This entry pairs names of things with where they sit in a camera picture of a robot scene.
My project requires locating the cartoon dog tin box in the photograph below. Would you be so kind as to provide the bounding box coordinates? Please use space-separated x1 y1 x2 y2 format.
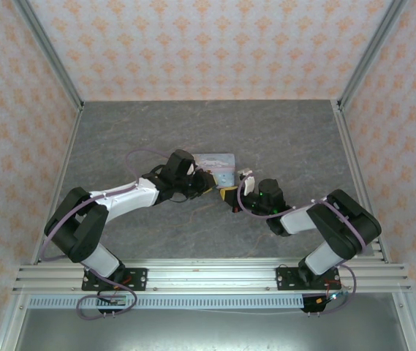
194 152 238 188

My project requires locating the grey metal shelf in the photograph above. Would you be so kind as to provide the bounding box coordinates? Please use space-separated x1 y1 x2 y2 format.
0 303 416 351

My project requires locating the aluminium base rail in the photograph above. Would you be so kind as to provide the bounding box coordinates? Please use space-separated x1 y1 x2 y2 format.
12 257 412 294

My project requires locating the aluminium table side rail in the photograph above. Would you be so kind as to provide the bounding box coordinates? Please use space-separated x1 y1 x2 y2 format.
333 100 390 264

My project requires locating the white slotted cable duct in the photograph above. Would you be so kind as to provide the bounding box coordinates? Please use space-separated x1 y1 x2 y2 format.
28 295 306 310

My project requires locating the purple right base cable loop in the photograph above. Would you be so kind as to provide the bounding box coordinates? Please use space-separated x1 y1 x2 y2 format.
304 263 358 317

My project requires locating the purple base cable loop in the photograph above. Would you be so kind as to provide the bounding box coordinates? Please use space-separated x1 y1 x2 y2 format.
75 281 139 320
304 263 358 317

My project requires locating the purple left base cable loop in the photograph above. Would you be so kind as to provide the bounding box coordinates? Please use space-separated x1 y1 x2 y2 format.
75 281 139 320

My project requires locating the aluminium frame post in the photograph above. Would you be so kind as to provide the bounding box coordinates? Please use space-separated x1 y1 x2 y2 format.
337 0 412 113
12 0 85 113

